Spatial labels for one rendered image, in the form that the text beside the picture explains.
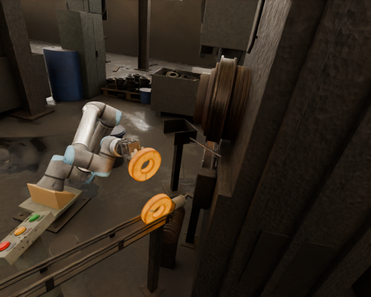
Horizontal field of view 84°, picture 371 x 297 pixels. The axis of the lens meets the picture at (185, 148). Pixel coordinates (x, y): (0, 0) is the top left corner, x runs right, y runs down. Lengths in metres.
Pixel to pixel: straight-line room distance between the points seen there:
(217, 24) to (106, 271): 3.42
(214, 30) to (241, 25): 0.42
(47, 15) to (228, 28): 11.94
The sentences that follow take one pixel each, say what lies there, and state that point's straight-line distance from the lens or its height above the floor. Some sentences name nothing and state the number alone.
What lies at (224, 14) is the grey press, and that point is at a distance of 3.74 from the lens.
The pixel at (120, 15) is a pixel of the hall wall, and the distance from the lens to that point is 12.39.
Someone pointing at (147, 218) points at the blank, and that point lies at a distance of 0.97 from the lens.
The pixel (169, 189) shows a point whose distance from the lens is 2.17.
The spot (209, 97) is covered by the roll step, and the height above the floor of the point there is 1.17.
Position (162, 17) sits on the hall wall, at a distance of 11.62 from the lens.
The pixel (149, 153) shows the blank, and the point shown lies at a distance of 0.89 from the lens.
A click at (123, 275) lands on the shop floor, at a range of 1.64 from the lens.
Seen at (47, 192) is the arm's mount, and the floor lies 0.28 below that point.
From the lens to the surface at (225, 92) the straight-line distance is 0.98.
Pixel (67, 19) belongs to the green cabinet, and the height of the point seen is 1.35.
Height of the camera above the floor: 1.44
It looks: 30 degrees down
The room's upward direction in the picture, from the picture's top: 8 degrees clockwise
